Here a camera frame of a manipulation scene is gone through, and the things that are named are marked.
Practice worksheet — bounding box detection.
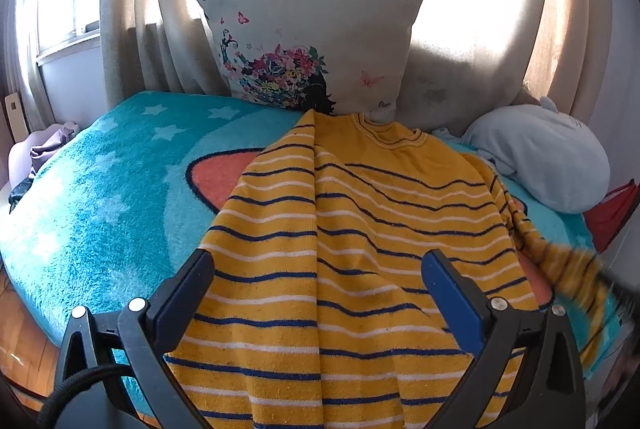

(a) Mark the yellow striped small shirt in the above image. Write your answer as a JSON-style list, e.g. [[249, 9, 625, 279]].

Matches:
[[168, 111, 613, 428]]

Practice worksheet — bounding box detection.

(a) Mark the red cushion at bedside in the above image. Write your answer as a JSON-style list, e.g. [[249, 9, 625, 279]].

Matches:
[[584, 179, 640, 253]]

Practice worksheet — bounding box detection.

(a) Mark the teal fleece cartoon blanket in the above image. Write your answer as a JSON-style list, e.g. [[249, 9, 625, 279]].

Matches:
[[0, 89, 622, 419]]

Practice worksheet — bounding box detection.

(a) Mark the light grey plush pillow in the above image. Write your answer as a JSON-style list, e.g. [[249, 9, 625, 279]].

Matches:
[[433, 98, 611, 214]]

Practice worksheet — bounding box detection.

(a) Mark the black jacket on chair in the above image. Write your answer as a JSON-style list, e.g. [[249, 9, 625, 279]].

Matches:
[[8, 175, 35, 212]]

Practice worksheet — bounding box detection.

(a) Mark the purple garment on chair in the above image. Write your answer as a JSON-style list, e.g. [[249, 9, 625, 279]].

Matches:
[[27, 122, 80, 178]]

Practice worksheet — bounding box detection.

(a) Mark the pink desk chair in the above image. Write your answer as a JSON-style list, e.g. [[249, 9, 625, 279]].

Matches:
[[8, 125, 56, 188]]

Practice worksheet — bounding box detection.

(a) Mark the cardboard panel by window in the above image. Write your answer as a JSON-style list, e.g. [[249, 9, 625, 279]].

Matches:
[[4, 92, 29, 143]]

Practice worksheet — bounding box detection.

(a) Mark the white floral butterfly pillow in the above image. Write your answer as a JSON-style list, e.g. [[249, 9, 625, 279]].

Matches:
[[198, 0, 423, 124]]

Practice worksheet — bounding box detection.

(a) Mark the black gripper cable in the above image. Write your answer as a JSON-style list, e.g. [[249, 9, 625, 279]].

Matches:
[[37, 363, 137, 429]]

